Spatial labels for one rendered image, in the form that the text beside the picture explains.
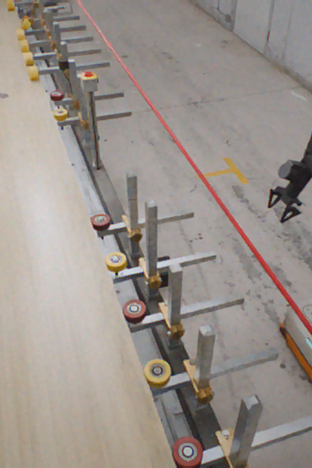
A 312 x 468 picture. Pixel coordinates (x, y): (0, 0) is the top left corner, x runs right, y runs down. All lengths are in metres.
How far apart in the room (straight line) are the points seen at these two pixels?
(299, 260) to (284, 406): 1.05
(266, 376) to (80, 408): 1.36
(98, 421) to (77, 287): 0.51
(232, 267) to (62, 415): 1.88
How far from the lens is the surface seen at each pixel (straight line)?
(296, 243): 3.31
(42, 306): 1.66
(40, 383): 1.48
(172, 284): 1.49
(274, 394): 2.54
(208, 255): 1.91
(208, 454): 1.43
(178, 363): 1.72
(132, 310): 1.60
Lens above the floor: 2.14
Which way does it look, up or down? 41 degrees down
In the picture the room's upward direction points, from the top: straight up
